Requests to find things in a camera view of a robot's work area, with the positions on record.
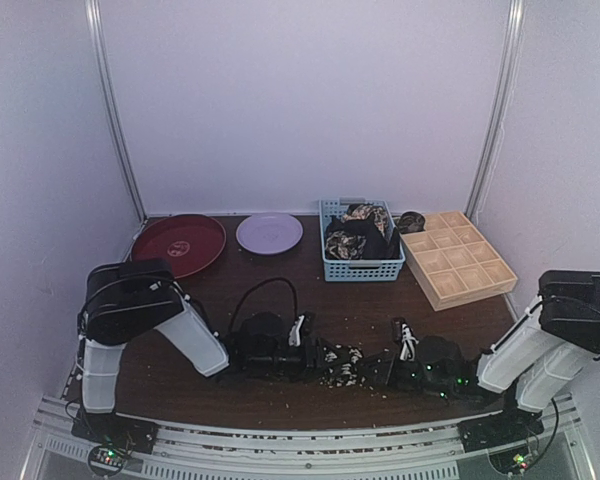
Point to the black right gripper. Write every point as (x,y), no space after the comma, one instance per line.
(397,361)

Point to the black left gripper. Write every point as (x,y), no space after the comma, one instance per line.
(312,365)

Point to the black skull pattern tie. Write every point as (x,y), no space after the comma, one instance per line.
(343,367)

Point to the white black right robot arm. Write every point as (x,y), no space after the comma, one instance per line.
(555,338)

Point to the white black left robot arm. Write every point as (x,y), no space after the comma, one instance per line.
(127,300)

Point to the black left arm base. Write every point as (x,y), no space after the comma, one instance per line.
(119,431)

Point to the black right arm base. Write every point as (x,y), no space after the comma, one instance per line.
(492,431)

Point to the plain black tie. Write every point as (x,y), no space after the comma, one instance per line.
(359,240)

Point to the lavender round plate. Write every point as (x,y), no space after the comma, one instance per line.
(269,234)

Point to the wooden compartment organizer box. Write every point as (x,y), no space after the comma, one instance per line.
(453,262)

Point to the orange paisley patterned tie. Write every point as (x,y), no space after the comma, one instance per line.
(366,211)

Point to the rolled dark patterned tie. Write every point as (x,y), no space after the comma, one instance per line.
(411,222)

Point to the right green circuit board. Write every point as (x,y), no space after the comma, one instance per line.
(513,461)

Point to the green circuit board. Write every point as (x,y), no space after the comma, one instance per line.
(104,460)
(513,461)

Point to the dark red round tray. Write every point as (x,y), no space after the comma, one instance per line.
(188,243)

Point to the left green circuit board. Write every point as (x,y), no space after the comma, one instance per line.
(104,460)

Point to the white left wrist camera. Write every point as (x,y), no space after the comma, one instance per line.
(301,328)

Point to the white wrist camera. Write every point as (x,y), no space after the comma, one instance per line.
(405,339)
(301,328)

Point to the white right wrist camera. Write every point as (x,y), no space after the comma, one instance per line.
(405,339)

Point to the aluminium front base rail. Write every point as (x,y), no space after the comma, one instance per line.
(422,451)

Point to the right aluminium frame post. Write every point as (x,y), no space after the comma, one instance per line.
(504,86)

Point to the aluminium frame post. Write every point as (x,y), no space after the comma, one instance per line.
(96,30)
(504,86)

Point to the left aluminium frame post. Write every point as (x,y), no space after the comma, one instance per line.
(96,30)

